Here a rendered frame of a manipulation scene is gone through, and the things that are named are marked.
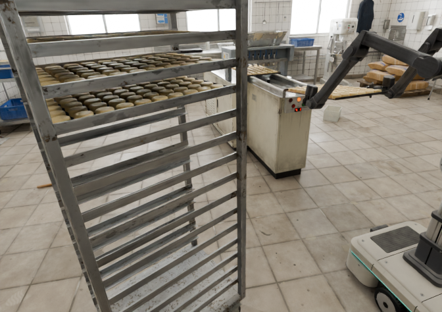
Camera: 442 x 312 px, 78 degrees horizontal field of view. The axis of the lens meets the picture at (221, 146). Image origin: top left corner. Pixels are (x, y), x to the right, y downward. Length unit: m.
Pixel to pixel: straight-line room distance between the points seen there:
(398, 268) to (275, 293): 0.67
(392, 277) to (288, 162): 1.36
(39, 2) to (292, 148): 2.28
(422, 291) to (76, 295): 1.85
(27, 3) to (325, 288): 1.84
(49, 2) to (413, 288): 1.77
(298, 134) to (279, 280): 1.31
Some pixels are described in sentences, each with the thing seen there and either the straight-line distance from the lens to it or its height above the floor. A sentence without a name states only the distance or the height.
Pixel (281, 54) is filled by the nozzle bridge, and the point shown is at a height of 1.08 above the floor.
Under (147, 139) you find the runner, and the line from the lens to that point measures 0.84.
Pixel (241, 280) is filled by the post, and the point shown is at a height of 0.27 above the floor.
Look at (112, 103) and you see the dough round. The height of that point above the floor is 1.24.
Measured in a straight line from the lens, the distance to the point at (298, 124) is 2.58.
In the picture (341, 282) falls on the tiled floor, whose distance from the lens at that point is 1.97.
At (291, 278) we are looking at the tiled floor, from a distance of 1.91.
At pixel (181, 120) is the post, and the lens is 1.39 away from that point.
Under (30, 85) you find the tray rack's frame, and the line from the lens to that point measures 0.71.
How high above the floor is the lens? 1.46
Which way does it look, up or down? 25 degrees down
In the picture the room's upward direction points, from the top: 2 degrees counter-clockwise
